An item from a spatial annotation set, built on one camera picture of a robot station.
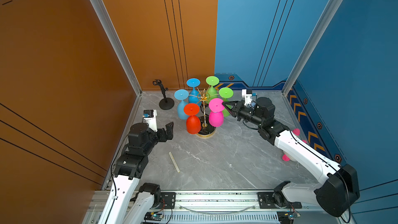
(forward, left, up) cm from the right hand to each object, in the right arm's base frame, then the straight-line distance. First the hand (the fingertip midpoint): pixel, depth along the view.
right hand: (223, 103), depth 70 cm
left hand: (-6, +27, -6) cm, 28 cm away
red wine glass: (-2, +15, -12) cm, 19 cm away
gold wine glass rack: (+4, +8, -30) cm, 32 cm away
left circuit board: (-39, +32, -33) cm, 61 cm away
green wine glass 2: (+10, -2, -3) cm, 10 cm away
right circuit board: (-39, -29, -35) cm, 60 cm away
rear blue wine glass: (+8, +14, -4) cm, 17 cm away
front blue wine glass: (+9, +20, -3) cm, 22 cm away
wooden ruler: (-15, +26, -32) cm, 43 cm away
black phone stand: (+26, +36, -29) cm, 54 cm away
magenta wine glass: (0, +3, -9) cm, 10 cm away
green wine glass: (+17, +5, -10) cm, 20 cm away
